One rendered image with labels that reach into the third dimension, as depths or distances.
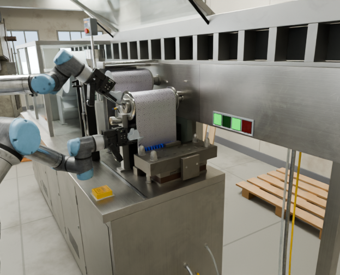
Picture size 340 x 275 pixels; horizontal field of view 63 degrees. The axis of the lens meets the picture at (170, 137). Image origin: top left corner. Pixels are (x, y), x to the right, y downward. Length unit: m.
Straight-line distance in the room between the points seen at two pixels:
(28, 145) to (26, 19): 8.09
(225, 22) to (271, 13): 0.24
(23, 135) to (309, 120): 0.95
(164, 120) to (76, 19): 7.90
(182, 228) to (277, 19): 0.98
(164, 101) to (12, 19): 7.79
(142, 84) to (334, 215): 1.13
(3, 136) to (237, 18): 0.97
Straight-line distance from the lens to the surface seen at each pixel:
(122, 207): 1.19
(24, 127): 1.00
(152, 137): 1.44
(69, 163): 1.35
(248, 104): 1.23
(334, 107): 1.03
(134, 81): 1.62
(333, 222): 1.35
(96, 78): 1.35
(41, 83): 1.17
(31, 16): 9.04
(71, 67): 1.29
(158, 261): 1.44
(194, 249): 1.55
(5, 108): 7.85
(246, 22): 1.24
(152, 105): 1.41
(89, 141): 1.28
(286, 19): 1.13
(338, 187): 1.28
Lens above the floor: 1.50
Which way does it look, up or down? 17 degrees down
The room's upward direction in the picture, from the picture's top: 2 degrees counter-clockwise
